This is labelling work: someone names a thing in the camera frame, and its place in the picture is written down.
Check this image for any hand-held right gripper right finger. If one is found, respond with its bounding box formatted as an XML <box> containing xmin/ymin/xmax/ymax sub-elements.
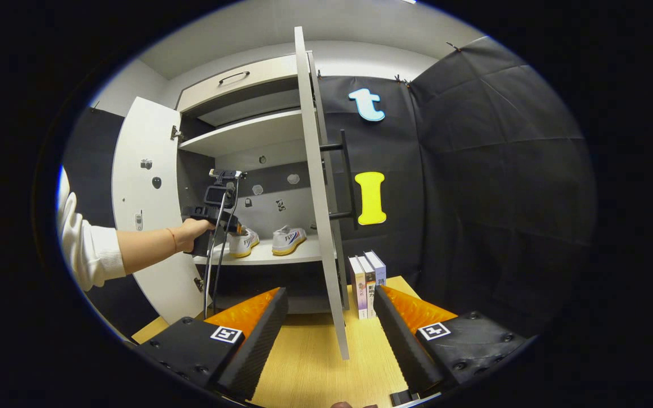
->
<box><xmin>373</xmin><ymin>285</ymin><xmax>531</xmax><ymax>397</ymax></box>

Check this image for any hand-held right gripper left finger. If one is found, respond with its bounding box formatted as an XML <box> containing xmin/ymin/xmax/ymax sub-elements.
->
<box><xmin>137</xmin><ymin>286</ymin><xmax>289</xmax><ymax>402</ymax></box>

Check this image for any white shoe yellow sole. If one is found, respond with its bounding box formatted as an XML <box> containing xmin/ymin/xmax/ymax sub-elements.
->
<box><xmin>272</xmin><ymin>225</ymin><xmax>308</xmax><ymax>256</ymax></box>
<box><xmin>227</xmin><ymin>227</ymin><xmax>260</xmax><ymax>258</ymax></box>

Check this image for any white shoe cabinet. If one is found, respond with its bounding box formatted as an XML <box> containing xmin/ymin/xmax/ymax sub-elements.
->
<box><xmin>175</xmin><ymin>52</ymin><xmax>338</xmax><ymax>315</ymax></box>

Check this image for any white door with phone sticker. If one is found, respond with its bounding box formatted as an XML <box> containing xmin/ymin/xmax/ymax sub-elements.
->
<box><xmin>111</xmin><ymin>96</ymin><xmax>205</xmax><ymax>325</ymax></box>

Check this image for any white door with cat sticker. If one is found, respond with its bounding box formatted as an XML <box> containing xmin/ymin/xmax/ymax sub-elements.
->
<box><xmin>294</xmin><ymin>25</ymin><xmax>351</xmax><ymax>360</ymax></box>

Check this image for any white cabinet shelf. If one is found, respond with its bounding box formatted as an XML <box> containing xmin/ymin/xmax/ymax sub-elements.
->
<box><xmin>178</xmin><ymin>109</ymin><xmax>307</xmax><ymax>158</ymax></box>
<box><xmin>192</xmin><ymin>235</ymin><xmax>327</xmax><ymax>266</ymax></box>

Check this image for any white cabinet drawer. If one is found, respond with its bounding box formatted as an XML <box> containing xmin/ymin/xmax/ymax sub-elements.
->
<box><xmin>176</xmin><ymin>54</ymin><xmax>300</xmax><ymax>114</ymax></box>

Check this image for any white and pink book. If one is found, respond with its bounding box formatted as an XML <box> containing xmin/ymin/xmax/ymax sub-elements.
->
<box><xmin>349</xmin><ymin>256</ymin><xmax>368</xmax><ymax>321</ymax></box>

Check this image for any black backdrop cloth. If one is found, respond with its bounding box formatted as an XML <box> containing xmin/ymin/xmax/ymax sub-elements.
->
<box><xmin>61</xmin><ymin>107</ymin><xmax>160</xmax><ymax>341</ymax></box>
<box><xmin>318</xmin><ymin>35</ymin><xmax>598</xmax><ymax>341</ymax></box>

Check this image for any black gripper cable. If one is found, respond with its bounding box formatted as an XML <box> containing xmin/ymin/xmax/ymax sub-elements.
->
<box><xmin>212</xmin><ymin>180</ymin><xmax>241</xmax><ymax>315</ymax></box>

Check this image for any black door handle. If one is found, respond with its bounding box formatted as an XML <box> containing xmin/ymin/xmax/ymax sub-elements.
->
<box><xmin>320</xmin><ymin>130</ymin><xmax>359</xmax><ymax>230</ymax></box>

